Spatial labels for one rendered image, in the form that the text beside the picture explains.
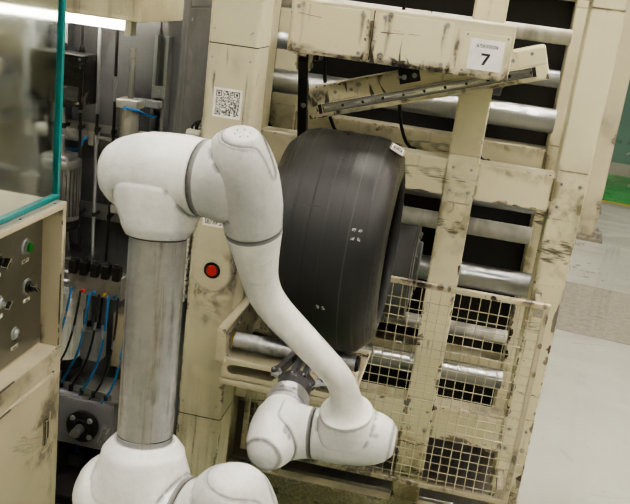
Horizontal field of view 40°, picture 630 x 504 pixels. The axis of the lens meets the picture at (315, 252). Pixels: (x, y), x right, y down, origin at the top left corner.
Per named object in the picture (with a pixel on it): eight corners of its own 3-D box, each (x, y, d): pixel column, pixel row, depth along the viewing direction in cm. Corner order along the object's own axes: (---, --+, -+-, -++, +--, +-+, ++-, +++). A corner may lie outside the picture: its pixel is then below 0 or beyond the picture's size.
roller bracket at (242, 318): (213, 362, 226) (216, 327, 223) (253, 311, 263) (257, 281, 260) (225, 364, 225) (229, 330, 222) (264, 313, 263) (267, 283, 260)
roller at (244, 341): (234, 336, 233) (229, 350, 230) (232, 327, 229) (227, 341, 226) (360, 361, 227) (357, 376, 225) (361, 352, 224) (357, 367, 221)
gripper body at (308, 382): (311, 385, 181) (320, 363, 190) (272, 377, 183) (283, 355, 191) (307, 414, 185) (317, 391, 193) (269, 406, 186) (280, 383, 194)
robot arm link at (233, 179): (297, 212, 150) (227, 202, 155) (289, 117, 141) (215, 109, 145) (266, 252, 140) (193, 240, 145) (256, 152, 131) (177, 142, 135)
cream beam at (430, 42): (285, 52, 237) (291, -4, 233) (304, 47, 261) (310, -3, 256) (507, 83, 228) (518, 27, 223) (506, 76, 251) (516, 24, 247)
